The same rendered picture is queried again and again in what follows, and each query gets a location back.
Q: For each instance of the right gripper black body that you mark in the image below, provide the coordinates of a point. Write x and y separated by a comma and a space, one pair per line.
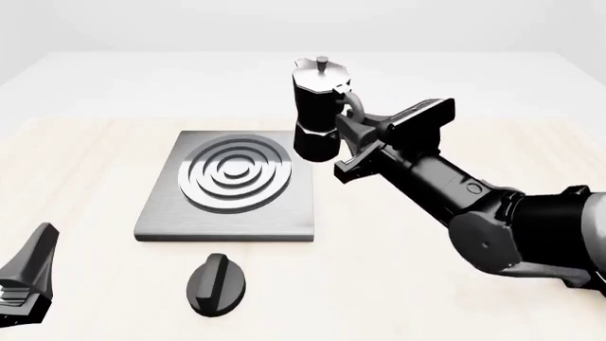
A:
361, 164

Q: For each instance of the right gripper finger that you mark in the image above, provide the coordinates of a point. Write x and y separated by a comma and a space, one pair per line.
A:
356, 133
376, 120

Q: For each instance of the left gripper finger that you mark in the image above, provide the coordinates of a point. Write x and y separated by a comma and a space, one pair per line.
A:
35, 255

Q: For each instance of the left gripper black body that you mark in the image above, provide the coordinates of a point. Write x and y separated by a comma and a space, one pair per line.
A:
21, 307

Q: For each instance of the black and silver moka pot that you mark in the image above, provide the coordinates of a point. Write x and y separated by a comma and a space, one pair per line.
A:
315, 106

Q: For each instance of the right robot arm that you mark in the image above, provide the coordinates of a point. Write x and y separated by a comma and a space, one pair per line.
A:
478, 209

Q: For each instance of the flat black stove plate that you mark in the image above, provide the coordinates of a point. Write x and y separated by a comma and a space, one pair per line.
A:
161, 216

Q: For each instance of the round black stove knob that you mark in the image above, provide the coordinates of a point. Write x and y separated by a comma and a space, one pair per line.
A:
215, 287

